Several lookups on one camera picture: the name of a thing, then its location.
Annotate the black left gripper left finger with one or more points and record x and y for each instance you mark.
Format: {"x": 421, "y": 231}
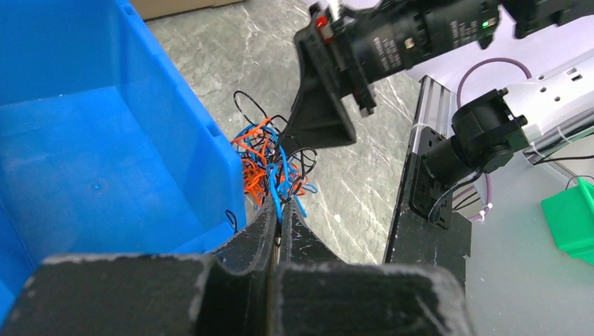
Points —
{"x": 150, "y": 293}

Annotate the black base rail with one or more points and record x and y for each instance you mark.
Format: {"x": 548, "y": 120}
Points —
{"x": 411, "y": 238}

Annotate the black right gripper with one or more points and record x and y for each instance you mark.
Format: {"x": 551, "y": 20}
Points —
{"x": 369, "y": 45}

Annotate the green plastic bin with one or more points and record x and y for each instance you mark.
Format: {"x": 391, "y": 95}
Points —
{"x": 569, "y": 216}

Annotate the blue two-compartment plastic bin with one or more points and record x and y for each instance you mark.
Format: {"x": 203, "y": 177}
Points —
{"x": 104, "y": 146}

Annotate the tan plastic toolbox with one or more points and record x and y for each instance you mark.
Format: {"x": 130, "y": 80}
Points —
{"x": 149, "y": 9}

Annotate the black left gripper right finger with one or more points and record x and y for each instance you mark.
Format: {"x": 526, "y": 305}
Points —
{"x": 336, "y": 298}

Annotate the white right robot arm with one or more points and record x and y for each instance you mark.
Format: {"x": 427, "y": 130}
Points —
{"x": 490, "y": 129}

